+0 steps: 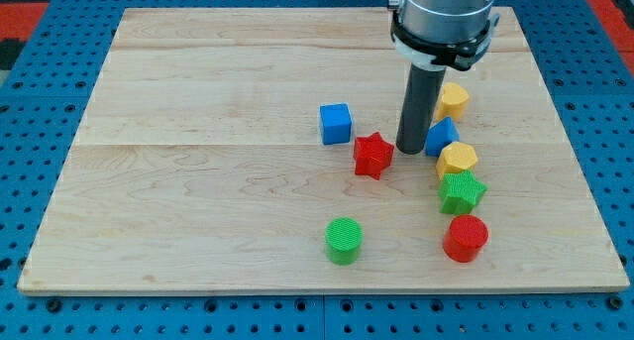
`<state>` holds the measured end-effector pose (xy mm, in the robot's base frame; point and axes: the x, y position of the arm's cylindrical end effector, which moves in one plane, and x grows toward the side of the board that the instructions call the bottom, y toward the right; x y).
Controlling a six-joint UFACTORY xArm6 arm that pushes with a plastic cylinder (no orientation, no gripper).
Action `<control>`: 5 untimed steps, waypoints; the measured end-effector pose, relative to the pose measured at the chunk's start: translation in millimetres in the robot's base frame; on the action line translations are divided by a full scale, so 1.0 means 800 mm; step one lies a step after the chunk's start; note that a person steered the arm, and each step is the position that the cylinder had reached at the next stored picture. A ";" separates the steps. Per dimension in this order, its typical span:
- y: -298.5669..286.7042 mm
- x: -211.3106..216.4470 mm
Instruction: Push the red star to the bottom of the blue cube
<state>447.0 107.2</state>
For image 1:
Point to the black white mounting flange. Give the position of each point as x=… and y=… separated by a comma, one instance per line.
x=435, y=56

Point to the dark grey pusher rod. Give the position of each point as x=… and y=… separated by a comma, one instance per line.
x=421, y=95

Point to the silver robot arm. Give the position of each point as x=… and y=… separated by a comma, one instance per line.
x=435, y=35

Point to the red star block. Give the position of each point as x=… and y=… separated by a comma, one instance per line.
x=372, y=155

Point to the blue cube block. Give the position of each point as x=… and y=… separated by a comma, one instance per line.
x=335, y=124

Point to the green star block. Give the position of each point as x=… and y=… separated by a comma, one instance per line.
x=460, y=192

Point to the blue triangle block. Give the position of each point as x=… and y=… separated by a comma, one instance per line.
x=441, y=135

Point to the yellow hexagon block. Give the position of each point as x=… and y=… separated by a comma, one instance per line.
x=455, y=158

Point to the red cylinder block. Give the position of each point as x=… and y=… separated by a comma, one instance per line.
x=465, y=237

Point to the green cylinder block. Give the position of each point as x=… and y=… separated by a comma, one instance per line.
x=343, y=240

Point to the wooden board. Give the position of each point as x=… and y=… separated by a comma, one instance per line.
x=198, y=168

